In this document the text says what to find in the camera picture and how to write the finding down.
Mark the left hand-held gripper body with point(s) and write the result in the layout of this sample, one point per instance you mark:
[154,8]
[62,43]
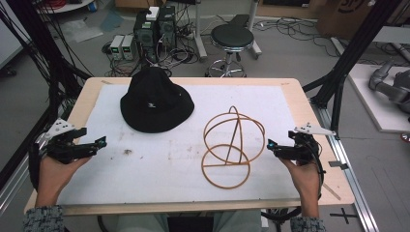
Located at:
[59,145]

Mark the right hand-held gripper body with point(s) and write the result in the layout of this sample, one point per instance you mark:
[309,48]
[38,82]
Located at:
[306,148]

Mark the person's right hand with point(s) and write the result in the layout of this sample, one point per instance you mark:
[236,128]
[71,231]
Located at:
[307,180]

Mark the person's left hand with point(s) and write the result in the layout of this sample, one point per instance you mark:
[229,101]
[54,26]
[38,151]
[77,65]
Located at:
[54,177]

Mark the white table mat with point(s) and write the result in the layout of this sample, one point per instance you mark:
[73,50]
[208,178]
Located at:
[154,167]

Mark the black bucket hat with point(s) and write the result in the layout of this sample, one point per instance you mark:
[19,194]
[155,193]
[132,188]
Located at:
[154,96]

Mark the white platform board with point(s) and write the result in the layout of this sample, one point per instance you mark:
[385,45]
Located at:
[370,103]

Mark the person's grey trousers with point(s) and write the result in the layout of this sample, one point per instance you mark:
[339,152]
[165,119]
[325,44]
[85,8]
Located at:
[138,224]

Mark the grey power supply unit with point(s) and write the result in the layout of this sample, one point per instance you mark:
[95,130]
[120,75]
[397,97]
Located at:
[116,46]
[128,46]

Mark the white table leg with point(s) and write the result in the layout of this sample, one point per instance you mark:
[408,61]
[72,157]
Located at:
[199,35]
[254,32]

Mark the black computer tower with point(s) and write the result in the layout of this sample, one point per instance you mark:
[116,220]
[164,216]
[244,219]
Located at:
[145,38]
[167,29]

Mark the black round stool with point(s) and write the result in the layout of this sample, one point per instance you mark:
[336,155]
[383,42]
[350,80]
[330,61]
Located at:
[232,35]

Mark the brown cardboard box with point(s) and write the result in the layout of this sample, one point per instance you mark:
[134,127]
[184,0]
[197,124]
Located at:
[341,16]

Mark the small white box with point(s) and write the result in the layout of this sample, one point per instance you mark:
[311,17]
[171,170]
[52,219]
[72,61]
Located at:
[152,13]

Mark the aluminium rail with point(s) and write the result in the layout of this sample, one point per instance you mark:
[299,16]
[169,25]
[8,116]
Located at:
[349,174]

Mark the black metal frame strut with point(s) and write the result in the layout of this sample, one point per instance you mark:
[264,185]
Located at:
[351,51]

